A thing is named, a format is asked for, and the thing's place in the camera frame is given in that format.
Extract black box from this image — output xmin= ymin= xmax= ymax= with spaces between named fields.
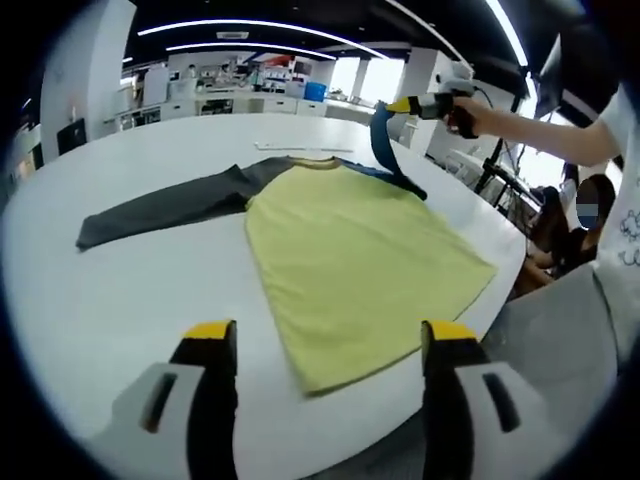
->
xmin=56 ymin=118 xmax=87 ymax=156

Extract row of white cabinets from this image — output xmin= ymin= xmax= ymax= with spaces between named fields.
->
xmin=115 ymin=87 xmax=386 ymax=132

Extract person's right hand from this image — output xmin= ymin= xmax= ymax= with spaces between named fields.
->
xmin=452 ymin=94 xmax=497 ymax=138

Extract white template strip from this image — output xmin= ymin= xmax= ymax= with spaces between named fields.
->
xmin=252 ymin=141 xmax=355 ymax=154

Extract person's grey trousers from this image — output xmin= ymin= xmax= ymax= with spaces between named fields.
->
xmin=479 ymin=262 xmax=629 ymax=451

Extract black metal stand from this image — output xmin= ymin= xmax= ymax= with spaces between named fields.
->
xmin=472 ymin=134 xmax=549 ymax=214

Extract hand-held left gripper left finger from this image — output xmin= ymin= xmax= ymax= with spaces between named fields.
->
xmin=87 ymin=318 xmax=240 ymax=480

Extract ceiling light strip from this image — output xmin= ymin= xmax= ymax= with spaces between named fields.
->
xmin=485 ymin=0 xmax=532 ymax=69
xmin=164 ymin=41 xmax=337 ymax=61
xmin=137 ymin=18 xmax=387 ymax=60

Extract yellow blue grey garment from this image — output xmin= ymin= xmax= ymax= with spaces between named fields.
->
xmin=74 ymin=99 xmax=500 ymax=399

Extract person's white printed shirt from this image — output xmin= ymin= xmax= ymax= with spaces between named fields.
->
xmin=592 ymin=82 xmax=640 ymax=361

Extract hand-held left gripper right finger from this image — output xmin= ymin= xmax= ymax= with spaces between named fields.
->
xmin=420 ymin=318 xmax=576 ymax=480

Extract white square pillar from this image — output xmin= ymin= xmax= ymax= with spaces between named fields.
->
xmin=39 ymin=0 xmax=137 ymax=166

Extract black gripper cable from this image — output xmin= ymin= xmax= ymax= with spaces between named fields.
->
xmin=469 ymin=82 xmax=497 ymax=109

